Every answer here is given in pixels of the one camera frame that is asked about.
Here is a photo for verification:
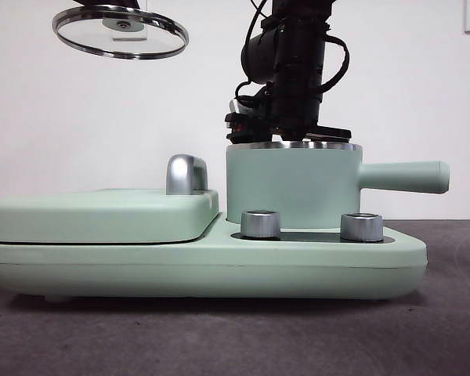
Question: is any glass lid with green knob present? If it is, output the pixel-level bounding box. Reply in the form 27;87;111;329
51;3;190;61

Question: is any silver control knob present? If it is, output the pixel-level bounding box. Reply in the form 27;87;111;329
240;210;282;240
339;213;385;243

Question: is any black control panel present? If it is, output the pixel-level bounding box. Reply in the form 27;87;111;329
230;231;395;244

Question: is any mint green breakfast machine base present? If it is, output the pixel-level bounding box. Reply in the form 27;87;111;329
0;213;428;305

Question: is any mint green griddle cover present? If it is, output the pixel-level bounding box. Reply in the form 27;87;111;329
0;189;221;245

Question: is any mint green handled pot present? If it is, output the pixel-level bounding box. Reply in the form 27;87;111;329
225;140;450;230

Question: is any silver griddle cover handle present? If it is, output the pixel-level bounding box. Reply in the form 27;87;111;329
165;154;210;196

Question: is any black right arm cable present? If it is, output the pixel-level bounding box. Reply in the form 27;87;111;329
320;33;352;96
234;0;270;107

